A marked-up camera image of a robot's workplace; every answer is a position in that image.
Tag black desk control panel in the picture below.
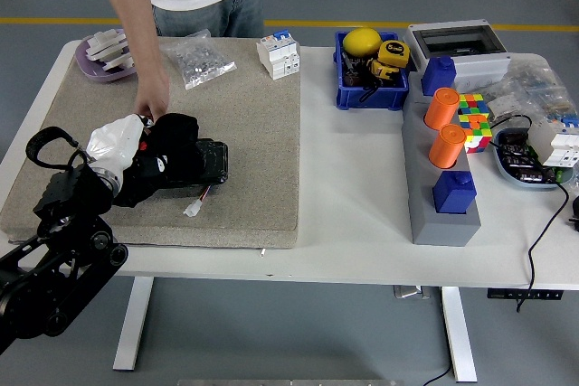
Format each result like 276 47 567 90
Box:
487 288 565 302

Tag clear bag of screws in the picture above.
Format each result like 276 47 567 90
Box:
160 28 238 91

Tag purple plastic tray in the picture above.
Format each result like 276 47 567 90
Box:
73 28 138 84

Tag blue plastic bin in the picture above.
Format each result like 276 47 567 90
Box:
334 31 411 111

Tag small clear bag white label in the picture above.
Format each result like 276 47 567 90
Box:
487 94 528 120

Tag orange cylinder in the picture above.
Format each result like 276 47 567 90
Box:
423 87 460 131
428 123 468 169

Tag grey white enclosure box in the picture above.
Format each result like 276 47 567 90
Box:
403 19 513 89

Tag black floor cable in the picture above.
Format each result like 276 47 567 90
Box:
422 365 453 386

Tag white plastic clip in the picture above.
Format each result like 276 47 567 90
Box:
84 28 129 61
100 49 136 73

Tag yellow black tape measure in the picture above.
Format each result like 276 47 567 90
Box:
366 58 402 85

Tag large clear bag of parts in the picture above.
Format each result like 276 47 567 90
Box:
455 58 579 134

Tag silver metal bracket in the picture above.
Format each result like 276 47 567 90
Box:
392 285 432 300

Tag light blue tray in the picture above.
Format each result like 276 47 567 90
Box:
492 127 578 191

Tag white circuit breaker blue switch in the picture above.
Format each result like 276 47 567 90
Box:
256 28 302 81

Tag blue block with knob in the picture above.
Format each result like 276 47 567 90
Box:
432 170 478 215
420 55 458 98

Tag yellow round tape measure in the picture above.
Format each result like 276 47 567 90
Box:
377 40 412 67

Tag white circuit breaker module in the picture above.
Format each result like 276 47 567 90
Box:
527 115 579 168

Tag grey-brown mat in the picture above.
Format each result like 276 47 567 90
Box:
0 35 303 250

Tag grey block holder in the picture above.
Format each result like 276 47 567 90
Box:
402 86 483 248

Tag dark brown tool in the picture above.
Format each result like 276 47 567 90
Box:
341 52 370 88

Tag person's right hand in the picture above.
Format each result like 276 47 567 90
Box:
133 71 172 123

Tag white table leg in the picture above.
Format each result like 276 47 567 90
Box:
111 276 155 372
441 286 479 383

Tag yellow ball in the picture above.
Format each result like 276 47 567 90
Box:
341 27 384 58

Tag colourful puzzle cube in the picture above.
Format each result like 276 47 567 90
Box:
457 93 494 155

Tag white connector with red wires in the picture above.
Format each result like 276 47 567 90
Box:
182 184 214 217

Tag black power cable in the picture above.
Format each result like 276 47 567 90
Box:
489 113 572 314

